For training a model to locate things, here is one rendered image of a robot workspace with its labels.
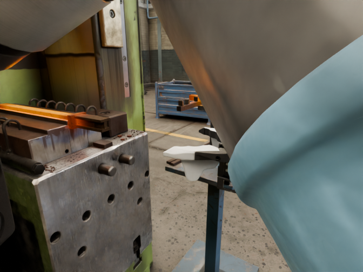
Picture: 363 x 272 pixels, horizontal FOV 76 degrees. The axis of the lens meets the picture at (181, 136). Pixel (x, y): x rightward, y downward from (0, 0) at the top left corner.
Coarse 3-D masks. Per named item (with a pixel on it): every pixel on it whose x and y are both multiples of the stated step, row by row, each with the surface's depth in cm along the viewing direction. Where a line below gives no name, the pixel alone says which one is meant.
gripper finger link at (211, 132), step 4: (204, 128) 50; (208, 128) 49; (212, 128) 49; (200, 132) 51; (204, 132) 50; (208, 132) 49; (212, 132) 48; (216, 132) 47; (212, 136) 48; (216, 136) 47; (212, 140) 50; (216, 140) 49; (212, 144) 50; (216, 144) 49
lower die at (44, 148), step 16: (0, 112) 71; (16, 112) 67; (0, 128) 58; (16, 128) 58; (32, 128) 56; (48, 128) 55; (64, 128) 57; (80, 128) 61; (0, 144) 56; (16, 144) 52; (32, 144) 51; (48, 144) 54; (64, 144) 58; (80, 144) 62; (48, 160) 55
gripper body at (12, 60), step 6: (0, 48) 9; (6, 48) 9; (0, 54) 9; (6, 54) 9; (12, 54) 10; (18, 54) 10; (24, 54) 10; (0, 60) 9; (6, 60) 10; (12, 60) 10; (18, 60) 10; (0, 66) 10; (6, 66) 10
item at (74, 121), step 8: (0, 104) 74; (8, 104) 74; (32, 112) 65; (40, 112) 64; (48, 112) 63; (56, 112) 63; (64, 112) 63; (80, 112) 60; (72, 120) 57; (80, 120) 58; (88, 120) 55; (96, 120) 54; (104, 120) 54; (72, 128) 58; (88, 128) 56; (96, 128) 55; (104, 128) 55
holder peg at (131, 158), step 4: (120, 156) 67; (124, 156) 67; (128, 156) 66; (132, 156) 66; (120, 160) 67; (124, 160) 66; (128, 160) 66; (132, 160) 66; (128, 164) 66; (132, 164) 67
